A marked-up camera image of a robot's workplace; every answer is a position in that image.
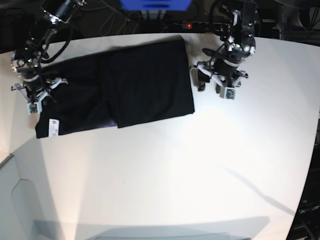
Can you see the black power strip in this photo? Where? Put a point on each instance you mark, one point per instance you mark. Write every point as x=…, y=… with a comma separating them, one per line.
x=196, y=27

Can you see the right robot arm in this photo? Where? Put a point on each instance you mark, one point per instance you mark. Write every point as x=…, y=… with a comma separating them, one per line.
x=26, y=61

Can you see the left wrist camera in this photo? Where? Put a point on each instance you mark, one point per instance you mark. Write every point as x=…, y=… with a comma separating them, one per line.
x=227, y=92

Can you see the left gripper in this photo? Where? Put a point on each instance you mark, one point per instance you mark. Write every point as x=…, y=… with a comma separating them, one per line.
x=222, y=72

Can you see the blue plastic box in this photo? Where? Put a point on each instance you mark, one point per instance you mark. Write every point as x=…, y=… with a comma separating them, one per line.
x=157, y=5

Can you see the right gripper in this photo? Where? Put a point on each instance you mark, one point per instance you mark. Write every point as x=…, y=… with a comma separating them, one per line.
x=39, y=90

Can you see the black T-shirt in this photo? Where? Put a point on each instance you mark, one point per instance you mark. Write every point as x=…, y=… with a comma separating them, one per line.
x=121, y=87

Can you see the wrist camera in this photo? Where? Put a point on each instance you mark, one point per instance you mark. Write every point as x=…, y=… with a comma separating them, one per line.
x=34, y=108
x=227, y=92

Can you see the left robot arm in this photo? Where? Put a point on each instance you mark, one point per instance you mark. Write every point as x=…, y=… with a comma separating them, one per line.
x=234, y=22

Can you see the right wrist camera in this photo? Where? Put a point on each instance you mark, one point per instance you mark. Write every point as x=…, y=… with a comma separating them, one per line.
x=34, y=108

